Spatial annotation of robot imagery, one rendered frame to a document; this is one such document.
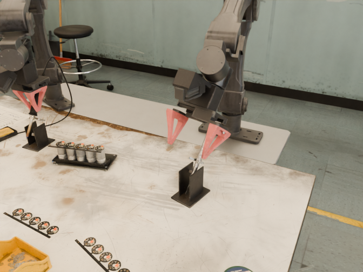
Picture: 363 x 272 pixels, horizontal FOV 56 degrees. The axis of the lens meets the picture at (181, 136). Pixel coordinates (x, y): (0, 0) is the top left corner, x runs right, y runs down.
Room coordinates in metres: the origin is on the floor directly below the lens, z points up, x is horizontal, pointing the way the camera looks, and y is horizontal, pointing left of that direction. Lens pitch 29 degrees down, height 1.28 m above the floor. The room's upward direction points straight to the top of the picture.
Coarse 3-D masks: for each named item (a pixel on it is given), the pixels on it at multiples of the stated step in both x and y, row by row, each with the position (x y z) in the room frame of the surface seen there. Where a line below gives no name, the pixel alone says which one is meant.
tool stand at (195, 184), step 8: (184, 168) 0.66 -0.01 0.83; (192, 168) 0.68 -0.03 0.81; (200, 168) 0.66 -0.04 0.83; (184, 176) 0.66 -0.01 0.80; (192, 176) 0.63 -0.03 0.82; (200, 176) 0.66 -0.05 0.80; (184, 184) 0.66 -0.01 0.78; (192, 184) 0.63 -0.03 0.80; (200, 184) 0.66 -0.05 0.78; (184, 192) 0.66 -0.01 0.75; (192, 192) 0.63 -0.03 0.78; (200, 192) 0.66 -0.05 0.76; (208, 192) 0.66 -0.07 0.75; (176, 200) 0.63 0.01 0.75; (184, 200) 0.63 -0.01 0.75; (192, 200) 0.63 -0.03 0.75
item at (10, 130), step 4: (4, 128) 0.97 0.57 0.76; (8, 128) 0.97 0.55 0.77; (12, 128) 0.97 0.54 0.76; (0, 132) 0.95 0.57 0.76; (4, 132) 0.95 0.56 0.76; (8, 132) 0.94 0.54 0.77; (12, 132) 0.95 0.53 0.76; (16, 132) 0.96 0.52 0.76; (0, 136) 0.92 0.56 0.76; (4, 136) 0.92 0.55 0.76; (12, 136) 0.94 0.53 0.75; (0, 140) 0.91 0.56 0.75
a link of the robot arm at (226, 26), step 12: (228, 0) 0.88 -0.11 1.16; (240, 0) 0.87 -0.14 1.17; (228, 12) 0.82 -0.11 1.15; (240, 12) 0.84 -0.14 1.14; (216, 24) 0.78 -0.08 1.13; (228, 24) 0.78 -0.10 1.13; (240, 24) 0.77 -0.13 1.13; (216, 36) 0.75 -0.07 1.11; (228, 36) 0.74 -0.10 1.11; (228, 48) 0.73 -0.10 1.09
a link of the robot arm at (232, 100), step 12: (252, 0) 0.98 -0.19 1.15; (252, 12) 0.97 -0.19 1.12; (240, 60) 0.95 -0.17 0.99; (240, 72) 0.94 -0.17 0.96; (228, 84) 0.94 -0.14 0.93; (240, 84) 0.93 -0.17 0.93; (228, 96) 0.93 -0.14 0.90; (240, 96) 0.92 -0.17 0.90; (228, 108) 0.92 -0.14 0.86; (240, 108) 0.91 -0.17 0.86
